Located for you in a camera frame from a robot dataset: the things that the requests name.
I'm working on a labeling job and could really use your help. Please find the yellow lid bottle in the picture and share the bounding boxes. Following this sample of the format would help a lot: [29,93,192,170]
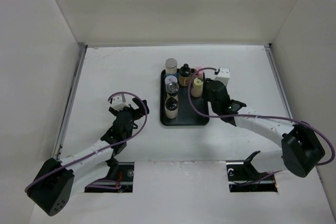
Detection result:
[191,78,204,98]

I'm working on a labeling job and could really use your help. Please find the pink lid glass jar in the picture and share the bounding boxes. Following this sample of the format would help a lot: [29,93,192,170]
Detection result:
[194,67,204,79]

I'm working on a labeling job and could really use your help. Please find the black lid white powder jar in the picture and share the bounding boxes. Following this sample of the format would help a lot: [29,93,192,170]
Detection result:
[164,97,179,119]

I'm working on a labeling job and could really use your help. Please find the black knob lid spice jar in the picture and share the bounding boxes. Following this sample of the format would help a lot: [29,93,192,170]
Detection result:
[178,63,192,87]

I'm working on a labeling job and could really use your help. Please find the black top grinder bottle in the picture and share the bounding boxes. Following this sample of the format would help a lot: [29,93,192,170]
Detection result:
[165,82,180,98]

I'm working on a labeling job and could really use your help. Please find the tall jar white beads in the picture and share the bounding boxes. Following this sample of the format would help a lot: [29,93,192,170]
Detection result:
[165,58,177,76]

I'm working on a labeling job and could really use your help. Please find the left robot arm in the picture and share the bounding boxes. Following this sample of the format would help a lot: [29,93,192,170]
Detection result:
[25,97,150,217]

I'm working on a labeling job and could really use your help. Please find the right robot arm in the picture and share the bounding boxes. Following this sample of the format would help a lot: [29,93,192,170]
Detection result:
[203,79,325,180]

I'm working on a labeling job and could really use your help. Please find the black rectangular tray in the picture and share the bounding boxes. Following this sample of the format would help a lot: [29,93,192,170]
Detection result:
[160,69,209,126]

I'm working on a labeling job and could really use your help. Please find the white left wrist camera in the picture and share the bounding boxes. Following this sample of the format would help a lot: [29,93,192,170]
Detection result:
[109,94,130,111]

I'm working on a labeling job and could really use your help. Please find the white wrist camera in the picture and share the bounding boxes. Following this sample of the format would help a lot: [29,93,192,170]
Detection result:
[214,67,230,86]
[109,94,130,111]

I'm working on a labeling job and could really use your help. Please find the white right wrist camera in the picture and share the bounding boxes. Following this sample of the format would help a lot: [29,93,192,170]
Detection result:
[214,67,230,86]

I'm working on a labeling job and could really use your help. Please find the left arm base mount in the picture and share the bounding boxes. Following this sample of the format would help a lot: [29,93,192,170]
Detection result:
[84,158,135,193]

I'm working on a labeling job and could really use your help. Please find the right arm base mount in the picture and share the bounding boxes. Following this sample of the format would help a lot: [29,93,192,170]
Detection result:
[226,151,284,193]

